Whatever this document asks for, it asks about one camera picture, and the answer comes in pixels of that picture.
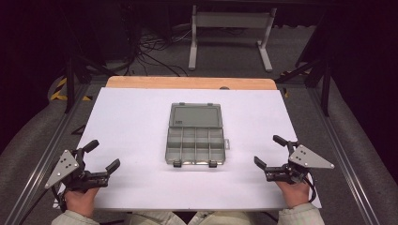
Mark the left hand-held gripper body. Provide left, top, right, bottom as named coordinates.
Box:
left=44, top=147, right=111, bottom=192

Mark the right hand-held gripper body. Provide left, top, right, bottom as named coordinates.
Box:
left=264, top=141, right=335, bottom=185

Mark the grey plastic compartment box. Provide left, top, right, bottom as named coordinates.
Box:
left=164, top=101, right=231, bottom=169

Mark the person's right hand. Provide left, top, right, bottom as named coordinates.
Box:
left=275, top=180, right=311, bottom=209

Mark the person's left hand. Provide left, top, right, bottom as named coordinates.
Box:
left=64, top=187, right=100, bottom=218

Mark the white board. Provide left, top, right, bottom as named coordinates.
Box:
left=53, top=87, right=323, bottom=211

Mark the yellow black floor tape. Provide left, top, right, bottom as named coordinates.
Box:
left=50, top=77, right=92, bottom=102

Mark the person's left leg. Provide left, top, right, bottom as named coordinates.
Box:
left=129, top=211, right=178, bottom=225

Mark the person's leg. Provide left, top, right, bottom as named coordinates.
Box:
left=129, top=211, right=178, bottom=225
left=187, top=211, right=261, bottom=225

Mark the person's right leg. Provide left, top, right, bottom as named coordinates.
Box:
left=187, top=211, right=261, bottom=225

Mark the grey metal stand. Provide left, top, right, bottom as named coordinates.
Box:
left=188, top=4, right=278, bottom=73

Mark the aluminium rail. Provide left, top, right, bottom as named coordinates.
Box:
left=3, top=83, right=92, bottom=225
left=308, top=87, right=382, bottom=225

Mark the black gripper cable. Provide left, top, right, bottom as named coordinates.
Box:
left=303, top=170, right=317, bottom=203
left=51, top=185, right=69, bottom=214

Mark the black metal frame stand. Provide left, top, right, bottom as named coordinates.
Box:
left=275, top=55, right=333, bottom=117
left=63, top=55, right=108, bottom=114

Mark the bundle of black cables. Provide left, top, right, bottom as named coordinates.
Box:
left=121, top=12, right=192, bottom=78

